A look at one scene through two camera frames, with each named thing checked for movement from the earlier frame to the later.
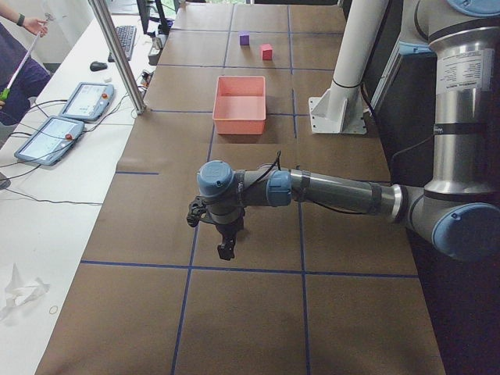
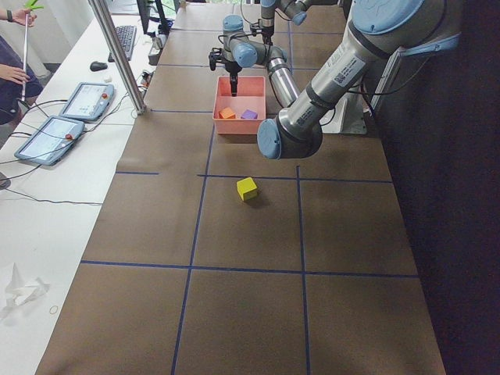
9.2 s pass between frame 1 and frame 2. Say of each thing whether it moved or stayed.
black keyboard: stayed
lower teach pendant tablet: stayed
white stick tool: moved
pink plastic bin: stayed
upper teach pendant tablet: stayed
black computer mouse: stayed
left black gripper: moved
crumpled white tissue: stayed
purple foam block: moved
